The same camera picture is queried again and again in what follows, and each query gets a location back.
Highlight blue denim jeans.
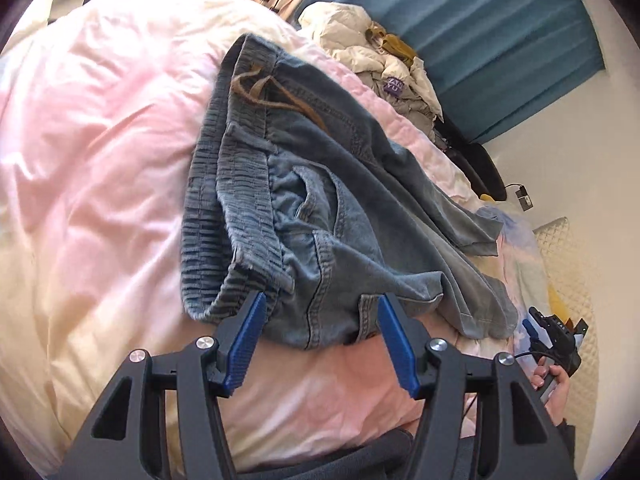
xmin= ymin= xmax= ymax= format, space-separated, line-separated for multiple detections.
xmin=180 ymin=32 xmax=521 ymax=351

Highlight person's right forearm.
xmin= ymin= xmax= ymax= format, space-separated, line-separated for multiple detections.
xmin=554 ymin=422 xmax=578 ymax=476

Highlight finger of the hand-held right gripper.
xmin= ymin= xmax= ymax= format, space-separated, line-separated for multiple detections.
xmin=522 ymin=306 xmax=550 ymax=346

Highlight grey jacket with purple label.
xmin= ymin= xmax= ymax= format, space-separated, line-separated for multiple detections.
xmin=360 ymin=57 xmax=443 ymax=126

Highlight mustard yellow garment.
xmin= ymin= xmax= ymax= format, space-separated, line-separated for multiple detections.
xmin=367 ymin=25 xmax=418 ymax=66

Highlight wide blue curtain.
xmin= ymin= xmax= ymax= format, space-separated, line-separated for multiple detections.
xmin=300 ymin=0 xmax=608 ymax=143

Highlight person's dark clothing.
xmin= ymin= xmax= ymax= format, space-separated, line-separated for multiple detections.
xmin=235 ymin=430 xmax=416 ymax=480

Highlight white down jacket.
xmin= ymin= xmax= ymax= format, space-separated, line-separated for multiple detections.
xmin=298 ymin=1 xmax=396 ymax=73

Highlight black cable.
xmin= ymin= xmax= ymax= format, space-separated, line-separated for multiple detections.
xmin=462 ymin=350 xmax=546 ymax=418

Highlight cream quilted headboard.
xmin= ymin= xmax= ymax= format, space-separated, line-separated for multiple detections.
xmin=532 ymin=217 xmax=601 ymax=411

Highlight pastel pink bed blanket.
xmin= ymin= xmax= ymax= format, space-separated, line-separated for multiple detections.
xmin=0 ymin=0 xmax=556 ymax=471

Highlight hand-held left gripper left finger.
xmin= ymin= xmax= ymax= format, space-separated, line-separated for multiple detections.
xmin=57 ymin=290 xmax=268 ymax=480

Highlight person's right hand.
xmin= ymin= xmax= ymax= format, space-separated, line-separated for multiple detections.
xmin=530 ymin=362 xmax=573 ymax=426

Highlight pastel pillow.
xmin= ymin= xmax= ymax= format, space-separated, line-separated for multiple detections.
xmin=492 ymin=205 xmax=556 ymax=321

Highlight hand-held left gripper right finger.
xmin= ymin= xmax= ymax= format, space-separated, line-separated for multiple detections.
xmin=376 ymin=294 xmax=576 ymax=480

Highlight wall socket with charger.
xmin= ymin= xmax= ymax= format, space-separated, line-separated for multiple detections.
xmin=505 ymin=183 xmax=533 ymax=211

